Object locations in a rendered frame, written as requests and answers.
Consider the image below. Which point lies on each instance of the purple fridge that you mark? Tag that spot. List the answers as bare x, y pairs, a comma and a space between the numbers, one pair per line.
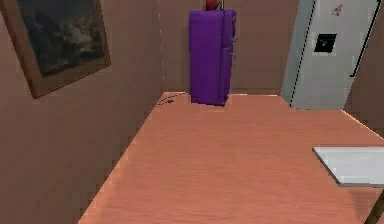
208, 56

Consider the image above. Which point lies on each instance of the red object on fridge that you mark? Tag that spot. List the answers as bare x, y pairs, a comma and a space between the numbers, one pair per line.
211, 4

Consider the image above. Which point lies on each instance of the white fridge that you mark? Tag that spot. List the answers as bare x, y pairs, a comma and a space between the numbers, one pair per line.
330, 66

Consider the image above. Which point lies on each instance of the framed dark landscape painting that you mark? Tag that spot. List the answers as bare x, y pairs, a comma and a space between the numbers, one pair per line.
63, 40

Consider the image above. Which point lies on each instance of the white table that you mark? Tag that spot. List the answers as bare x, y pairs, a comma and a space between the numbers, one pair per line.
356, 165

